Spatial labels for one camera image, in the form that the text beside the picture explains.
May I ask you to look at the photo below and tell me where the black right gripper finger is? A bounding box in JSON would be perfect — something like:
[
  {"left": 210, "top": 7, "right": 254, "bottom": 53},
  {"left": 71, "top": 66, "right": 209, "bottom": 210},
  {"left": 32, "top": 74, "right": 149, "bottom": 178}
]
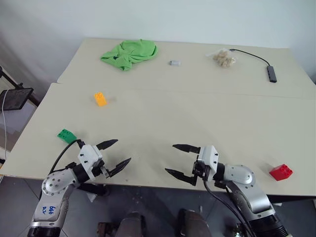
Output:
[
  {"left": 164, "top": 168, "right": 198, "bottom": 187},
  {"left": 172, "top": 144, "right": 202, "bottom": 155}
]

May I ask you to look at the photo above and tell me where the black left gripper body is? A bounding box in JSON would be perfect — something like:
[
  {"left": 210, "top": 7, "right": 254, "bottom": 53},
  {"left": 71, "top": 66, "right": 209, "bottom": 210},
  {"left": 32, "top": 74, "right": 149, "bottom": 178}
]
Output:
[{"left": 92, "top": 158, "right": 111, "bottom": 179}]

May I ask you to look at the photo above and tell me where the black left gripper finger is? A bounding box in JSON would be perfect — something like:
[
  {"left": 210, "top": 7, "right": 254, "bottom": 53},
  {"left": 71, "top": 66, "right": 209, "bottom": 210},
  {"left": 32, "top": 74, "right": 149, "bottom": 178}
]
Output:
[
  {"left": 108, "top": 158, "right": 132, "bottom": 177},
  {"left": 96, "top": 139, "right": 119, "bottom": 151}
]

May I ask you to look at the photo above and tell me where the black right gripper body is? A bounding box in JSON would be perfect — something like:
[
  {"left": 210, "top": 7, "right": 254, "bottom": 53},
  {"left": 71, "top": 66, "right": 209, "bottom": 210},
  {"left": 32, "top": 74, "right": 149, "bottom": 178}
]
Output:
[{"left": 191, "top": 153, "right": 211, "bottom": 183}]

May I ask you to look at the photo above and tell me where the green toy brick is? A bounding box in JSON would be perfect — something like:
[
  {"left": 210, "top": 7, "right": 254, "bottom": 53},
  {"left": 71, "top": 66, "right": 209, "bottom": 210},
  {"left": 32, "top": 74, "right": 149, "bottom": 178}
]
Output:
[{"left": 56, "top": 128, "right": 78, "bottom": 144}]

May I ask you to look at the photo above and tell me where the orange toy brick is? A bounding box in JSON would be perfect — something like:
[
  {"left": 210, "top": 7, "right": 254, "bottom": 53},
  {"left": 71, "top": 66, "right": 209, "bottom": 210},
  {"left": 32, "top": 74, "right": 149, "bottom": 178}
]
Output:
[{"left": 93, "top": 92, "right": 109, "bottom": 108}]

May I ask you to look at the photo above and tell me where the dark rounded shape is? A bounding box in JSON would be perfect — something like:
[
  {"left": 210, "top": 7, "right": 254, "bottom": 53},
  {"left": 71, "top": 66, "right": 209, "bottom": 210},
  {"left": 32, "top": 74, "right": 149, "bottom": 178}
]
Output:
[{"left": 177, "top": 208, "right": 212, "bottom": 237}]

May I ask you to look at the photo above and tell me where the red toy brick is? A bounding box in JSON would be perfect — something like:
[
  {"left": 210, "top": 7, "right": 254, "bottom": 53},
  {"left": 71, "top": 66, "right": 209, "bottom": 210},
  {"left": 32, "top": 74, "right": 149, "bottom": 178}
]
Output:
[{"left": 269, "top": 163, "right": 294, "bottom": 182}]

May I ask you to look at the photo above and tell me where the green crumpled cloth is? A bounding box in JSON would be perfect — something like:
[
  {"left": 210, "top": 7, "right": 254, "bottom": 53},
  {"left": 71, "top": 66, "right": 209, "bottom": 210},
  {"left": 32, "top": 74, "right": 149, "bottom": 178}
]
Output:
[{"left": 100, "top": 39, "right": 159, "bottom": 73}]

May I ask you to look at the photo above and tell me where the clear bag of beige pieces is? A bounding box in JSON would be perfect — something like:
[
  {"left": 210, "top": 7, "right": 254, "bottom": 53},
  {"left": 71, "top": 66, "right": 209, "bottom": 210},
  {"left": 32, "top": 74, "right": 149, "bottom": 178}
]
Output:
[{"left": 205, "top": 48, "right": 237, "bottom": 69}]

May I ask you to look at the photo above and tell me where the black tablet screen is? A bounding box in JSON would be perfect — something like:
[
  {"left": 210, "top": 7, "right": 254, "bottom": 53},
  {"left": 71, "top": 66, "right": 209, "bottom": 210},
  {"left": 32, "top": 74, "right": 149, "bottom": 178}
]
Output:
[{"left": 0, "top": 87, "right": 34, "bottom": 112}]

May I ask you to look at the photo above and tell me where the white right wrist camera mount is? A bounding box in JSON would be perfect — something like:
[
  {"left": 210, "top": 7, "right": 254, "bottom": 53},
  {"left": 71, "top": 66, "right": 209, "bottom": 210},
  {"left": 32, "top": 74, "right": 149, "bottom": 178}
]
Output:
[{"left": 198, "top": 145, "right": 219, "bottom": 175}]

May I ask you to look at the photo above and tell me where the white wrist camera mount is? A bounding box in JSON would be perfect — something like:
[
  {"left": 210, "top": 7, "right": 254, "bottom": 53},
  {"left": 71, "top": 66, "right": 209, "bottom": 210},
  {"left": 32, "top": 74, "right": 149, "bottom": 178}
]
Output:
[
  {"left": 77, "top": 144, "right": 103, "bottom": 180},
  {"left": 198, "top": 145, "right": 219, "bottom": 175}
]

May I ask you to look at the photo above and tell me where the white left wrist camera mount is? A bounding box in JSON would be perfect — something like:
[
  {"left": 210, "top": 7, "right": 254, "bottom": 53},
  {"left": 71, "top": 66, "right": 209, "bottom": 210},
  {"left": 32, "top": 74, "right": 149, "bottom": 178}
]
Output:
[{"left": 77, "top": 144, "right": 103, "bottom": 180}]

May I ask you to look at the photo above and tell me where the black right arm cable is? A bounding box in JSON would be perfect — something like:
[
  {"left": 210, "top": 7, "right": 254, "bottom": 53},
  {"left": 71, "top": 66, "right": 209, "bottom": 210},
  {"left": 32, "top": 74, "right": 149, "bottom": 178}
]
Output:
[{"left": 202, "top": 179, "right": 251, "bottom": 237}]

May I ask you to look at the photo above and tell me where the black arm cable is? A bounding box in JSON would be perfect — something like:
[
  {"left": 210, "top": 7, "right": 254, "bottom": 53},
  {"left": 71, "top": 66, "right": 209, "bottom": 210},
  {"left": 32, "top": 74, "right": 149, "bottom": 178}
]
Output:
[
  {"left": 48, "top": 139, "right": 85, "bottom": 175},
  {"left": 202, "top": 179, "right": 251, "bottom": 237}
]

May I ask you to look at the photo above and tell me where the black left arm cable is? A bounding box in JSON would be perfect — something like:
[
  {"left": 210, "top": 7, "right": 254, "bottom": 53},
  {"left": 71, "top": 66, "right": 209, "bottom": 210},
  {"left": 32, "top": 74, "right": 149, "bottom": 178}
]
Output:
[{"left": 48, "top": 139, "right": 85, "bottom": 175}]

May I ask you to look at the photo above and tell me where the thin white cable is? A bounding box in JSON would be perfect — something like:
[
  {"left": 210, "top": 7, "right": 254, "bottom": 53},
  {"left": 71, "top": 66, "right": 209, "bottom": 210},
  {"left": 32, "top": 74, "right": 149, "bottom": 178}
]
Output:
[{"left": 0, "top": 89, "right": 11, "bottom": 160}]

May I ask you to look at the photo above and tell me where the black USB hub with cable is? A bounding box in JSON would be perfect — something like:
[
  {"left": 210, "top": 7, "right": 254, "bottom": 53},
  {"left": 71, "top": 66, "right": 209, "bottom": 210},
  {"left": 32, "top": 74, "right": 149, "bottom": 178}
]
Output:
[{"left": 229, "top": 48, "right": 278, "bottom": 83}]

